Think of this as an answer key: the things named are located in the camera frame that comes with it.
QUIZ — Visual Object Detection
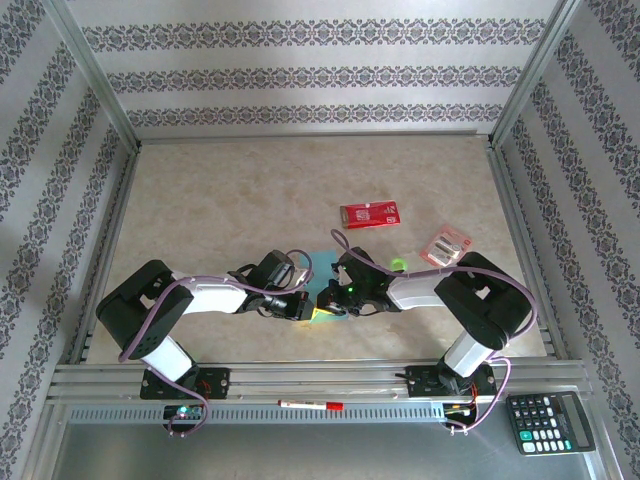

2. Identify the aluminium mounting rail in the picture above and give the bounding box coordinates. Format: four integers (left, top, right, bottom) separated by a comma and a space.
47, 359, 591, 401

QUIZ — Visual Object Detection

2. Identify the grey slotted cable duct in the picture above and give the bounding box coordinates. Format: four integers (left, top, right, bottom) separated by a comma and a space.
67, 405, 446, 425

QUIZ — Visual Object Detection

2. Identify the red white blister pack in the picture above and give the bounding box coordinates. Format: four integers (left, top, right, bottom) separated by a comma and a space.
418, 224, 472, 266

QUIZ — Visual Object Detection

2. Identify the white red marker pen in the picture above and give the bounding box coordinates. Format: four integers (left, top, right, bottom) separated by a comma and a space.
277, 398, 345, 412

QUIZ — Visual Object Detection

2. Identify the aluminium frame post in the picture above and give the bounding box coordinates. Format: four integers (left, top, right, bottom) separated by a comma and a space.
42, 0, 141, 151
487, 0, 584, 149

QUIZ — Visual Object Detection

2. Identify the black desk calculator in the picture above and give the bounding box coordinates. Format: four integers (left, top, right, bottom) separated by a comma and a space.
505, 392, 597, 456

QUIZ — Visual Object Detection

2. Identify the red flat packet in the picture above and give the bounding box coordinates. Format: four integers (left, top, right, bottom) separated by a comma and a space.
339, 199, 402, 231

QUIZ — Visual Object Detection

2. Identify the aluminium side frame rail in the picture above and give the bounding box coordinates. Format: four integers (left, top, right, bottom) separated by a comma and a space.
67, 144, 141, 364
487, 142, 569, 359

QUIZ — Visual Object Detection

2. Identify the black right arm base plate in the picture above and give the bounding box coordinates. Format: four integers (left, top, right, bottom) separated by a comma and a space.
405, 364, 499, 399

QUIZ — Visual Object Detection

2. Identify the light blue paper sheet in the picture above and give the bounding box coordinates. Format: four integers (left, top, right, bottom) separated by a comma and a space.
299, 249, 349, 326

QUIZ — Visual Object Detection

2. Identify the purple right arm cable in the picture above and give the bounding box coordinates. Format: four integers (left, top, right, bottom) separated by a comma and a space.
330, 228, 537, 435

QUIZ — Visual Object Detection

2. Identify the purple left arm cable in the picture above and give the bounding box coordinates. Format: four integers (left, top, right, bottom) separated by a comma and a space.
118, 248, 315, 439

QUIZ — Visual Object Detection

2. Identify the aluminium back frame bar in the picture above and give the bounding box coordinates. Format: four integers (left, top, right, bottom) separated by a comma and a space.
134, 130, 494, 146

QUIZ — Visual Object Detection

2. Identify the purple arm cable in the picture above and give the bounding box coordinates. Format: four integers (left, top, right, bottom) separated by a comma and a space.
330, 228, 537, 435
118, 248, 315, 439

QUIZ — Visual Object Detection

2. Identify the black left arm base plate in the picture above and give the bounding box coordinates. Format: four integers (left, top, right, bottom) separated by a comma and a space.
139, 367, 231, 400

